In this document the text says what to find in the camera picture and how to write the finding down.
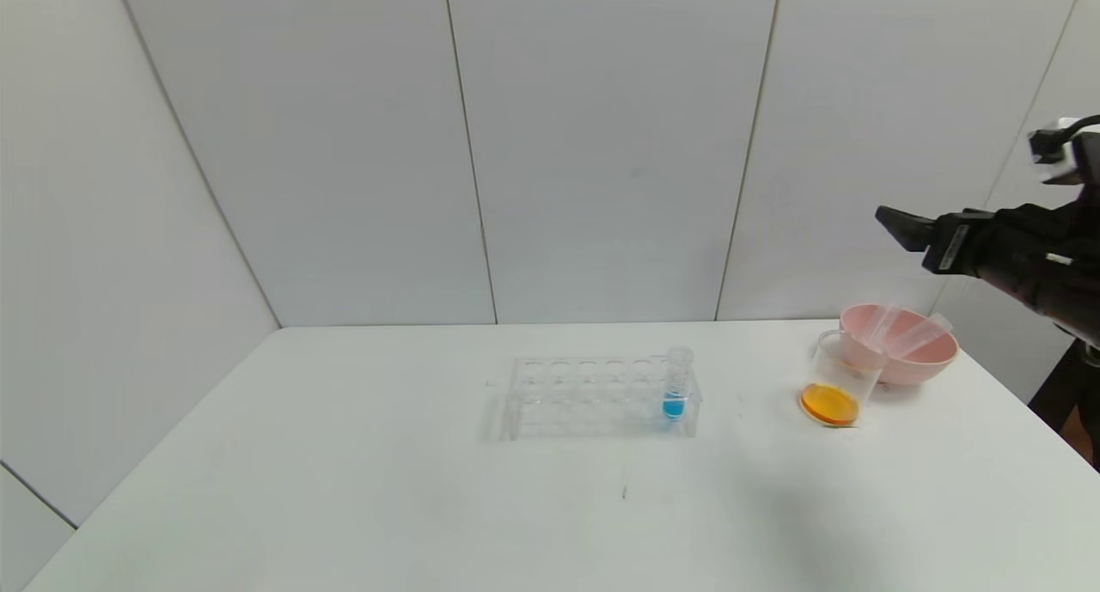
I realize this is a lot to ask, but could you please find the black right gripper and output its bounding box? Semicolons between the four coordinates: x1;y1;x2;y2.
875;204;1054;301

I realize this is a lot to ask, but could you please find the yellow pigment test tube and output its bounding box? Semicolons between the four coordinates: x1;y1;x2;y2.
862;304;903;354

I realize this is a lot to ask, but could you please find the red pigment test tube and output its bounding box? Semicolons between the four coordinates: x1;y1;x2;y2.
885;312;955;363

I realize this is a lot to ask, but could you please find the clear glass beaker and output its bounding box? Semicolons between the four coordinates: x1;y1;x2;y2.
799;330;886;428

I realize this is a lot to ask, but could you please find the blue pigment test tube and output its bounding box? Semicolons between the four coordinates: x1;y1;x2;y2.
663;345;694;420

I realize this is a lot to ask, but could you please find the clear acrylic test tube rack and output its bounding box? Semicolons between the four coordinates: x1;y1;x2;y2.
505;354;701;441

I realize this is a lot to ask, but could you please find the pink bowl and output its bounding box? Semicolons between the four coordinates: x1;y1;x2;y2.
839;304;959;388

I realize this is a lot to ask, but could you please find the dark brown background object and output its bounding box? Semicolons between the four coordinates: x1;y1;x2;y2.
1028;339;1100;473

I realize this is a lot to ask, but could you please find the white grey wrist camera box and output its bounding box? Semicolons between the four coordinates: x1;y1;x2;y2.
1029;117;1100;186

